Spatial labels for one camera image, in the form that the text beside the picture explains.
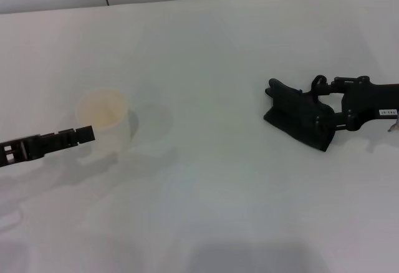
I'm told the dark blue rag with loop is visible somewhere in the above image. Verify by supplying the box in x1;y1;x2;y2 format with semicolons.
262;74;337;153

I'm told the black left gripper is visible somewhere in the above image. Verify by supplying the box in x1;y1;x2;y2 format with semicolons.
0;125;95;168

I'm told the white paper cup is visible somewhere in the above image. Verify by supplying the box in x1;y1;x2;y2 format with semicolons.
75;88;132;155

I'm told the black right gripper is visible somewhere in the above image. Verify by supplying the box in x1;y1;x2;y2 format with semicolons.
314;75;399;132

